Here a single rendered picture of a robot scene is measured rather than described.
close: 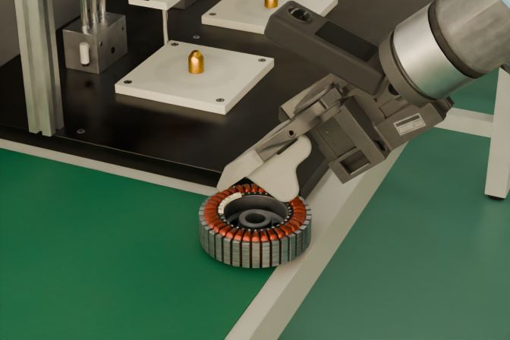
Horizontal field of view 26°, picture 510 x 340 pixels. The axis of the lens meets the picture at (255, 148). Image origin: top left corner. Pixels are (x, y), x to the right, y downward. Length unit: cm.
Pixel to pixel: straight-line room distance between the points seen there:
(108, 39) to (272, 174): 50
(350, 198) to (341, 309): 108
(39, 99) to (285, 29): 40
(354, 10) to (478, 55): 73
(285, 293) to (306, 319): 118
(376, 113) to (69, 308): 33
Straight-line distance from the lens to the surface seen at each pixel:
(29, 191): 122
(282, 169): 99
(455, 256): 246
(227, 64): 141
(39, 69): 125
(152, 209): 117
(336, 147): 100
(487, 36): 90
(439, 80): 92
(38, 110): 129
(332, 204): 118
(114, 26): 144
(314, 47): 96
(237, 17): 156
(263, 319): 102
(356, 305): 228
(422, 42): 92
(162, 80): 137
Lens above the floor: 137
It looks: 29 degrees down
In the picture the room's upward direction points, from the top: straight up
